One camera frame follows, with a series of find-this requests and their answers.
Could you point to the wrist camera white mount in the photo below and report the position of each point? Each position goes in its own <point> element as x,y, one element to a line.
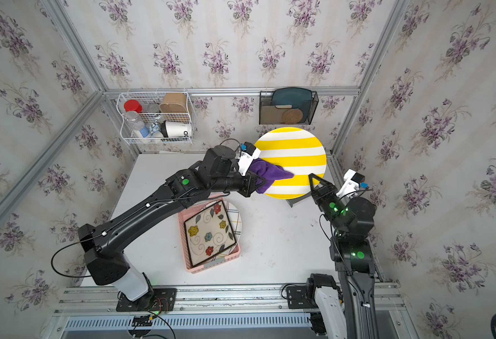
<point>248,153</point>
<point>354,184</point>

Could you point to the round plaid pattern plate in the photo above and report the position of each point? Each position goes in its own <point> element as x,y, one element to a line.
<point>235,219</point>

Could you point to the yellow white striped round plate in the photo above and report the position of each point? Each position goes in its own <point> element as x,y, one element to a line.
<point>296,151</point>

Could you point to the white cylindrical canister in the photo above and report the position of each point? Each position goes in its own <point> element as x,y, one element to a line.
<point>174,129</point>

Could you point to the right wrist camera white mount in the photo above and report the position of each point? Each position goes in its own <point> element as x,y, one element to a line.
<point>354,184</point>

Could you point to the round cork coaster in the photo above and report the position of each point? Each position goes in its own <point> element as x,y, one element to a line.
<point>292,116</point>

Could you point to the clear plastic bottle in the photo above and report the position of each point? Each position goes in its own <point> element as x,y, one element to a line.
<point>137,125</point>

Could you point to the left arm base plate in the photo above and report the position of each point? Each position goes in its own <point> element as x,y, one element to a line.
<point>158,300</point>

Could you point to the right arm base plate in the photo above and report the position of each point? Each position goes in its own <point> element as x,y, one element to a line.
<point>297,297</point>

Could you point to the black mesh wall organizer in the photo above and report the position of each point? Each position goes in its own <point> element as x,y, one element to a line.
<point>272,115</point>

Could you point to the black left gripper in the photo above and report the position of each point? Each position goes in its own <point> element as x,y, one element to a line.
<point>255,182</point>

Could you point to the dark grey book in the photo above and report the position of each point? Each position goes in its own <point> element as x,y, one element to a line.
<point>292,202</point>

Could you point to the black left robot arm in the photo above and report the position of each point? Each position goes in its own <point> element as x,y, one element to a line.
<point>104,245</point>

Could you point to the purple microfibre cloth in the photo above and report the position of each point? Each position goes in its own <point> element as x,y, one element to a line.
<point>269,173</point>

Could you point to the pink plastic dish tray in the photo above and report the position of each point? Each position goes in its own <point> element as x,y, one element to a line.
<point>223,258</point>

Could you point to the square floral plate black rim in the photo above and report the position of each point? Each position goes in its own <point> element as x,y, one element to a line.
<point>208,234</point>

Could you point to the red lid jar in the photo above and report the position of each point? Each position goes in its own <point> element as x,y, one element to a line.
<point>133,106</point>

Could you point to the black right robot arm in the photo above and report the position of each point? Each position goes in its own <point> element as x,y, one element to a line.
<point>346,303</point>

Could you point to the white wire wall basket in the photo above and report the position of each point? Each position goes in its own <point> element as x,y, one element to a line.
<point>153,117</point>

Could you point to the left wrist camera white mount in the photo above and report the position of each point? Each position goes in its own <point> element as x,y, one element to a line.
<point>248,153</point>

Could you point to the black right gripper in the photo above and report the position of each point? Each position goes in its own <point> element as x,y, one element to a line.
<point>323,193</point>

